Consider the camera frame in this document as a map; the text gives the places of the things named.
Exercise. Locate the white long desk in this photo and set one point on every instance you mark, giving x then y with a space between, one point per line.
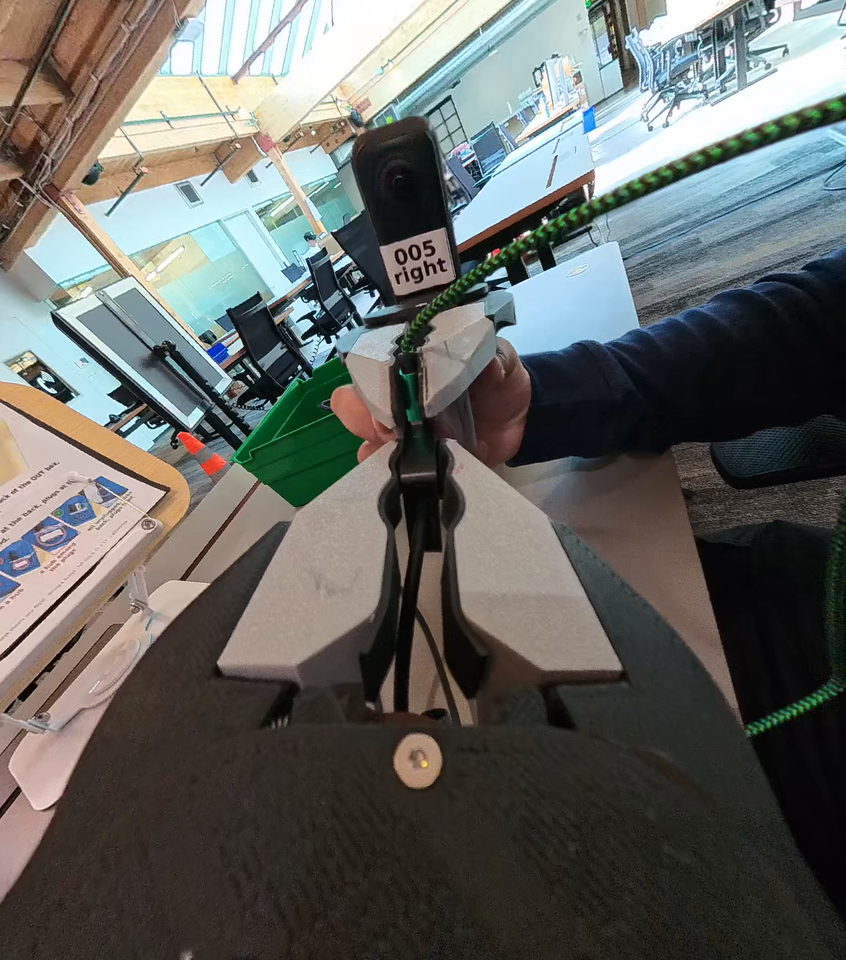
528 187

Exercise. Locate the wooden stand board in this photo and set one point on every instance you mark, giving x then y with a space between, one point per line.
145 454

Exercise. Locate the stacked green plastic bins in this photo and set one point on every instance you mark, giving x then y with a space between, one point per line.
295 457

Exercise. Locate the person's right hand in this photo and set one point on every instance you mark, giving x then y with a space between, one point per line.
505 405

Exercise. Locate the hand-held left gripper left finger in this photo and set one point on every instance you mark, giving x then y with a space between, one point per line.
318 592

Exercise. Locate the person's right forearm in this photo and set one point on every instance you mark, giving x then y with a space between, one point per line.
693 375

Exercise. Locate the grey office chair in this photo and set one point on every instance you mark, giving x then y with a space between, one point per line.
663 67

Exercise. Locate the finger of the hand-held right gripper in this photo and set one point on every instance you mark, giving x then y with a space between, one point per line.
367 367
460 352

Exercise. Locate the black office chair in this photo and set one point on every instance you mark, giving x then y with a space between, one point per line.
265 345
783 450
333 292

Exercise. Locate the orange traffic cone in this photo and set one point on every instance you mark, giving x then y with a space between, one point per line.
202 454

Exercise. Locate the person's dark clothing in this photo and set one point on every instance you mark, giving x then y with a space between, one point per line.
843 787

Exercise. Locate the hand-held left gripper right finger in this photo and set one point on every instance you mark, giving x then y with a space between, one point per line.
520 592

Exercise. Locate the black usb hub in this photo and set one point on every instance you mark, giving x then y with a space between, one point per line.
417 457

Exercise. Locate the grey framed panel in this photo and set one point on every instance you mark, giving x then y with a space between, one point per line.
138 337

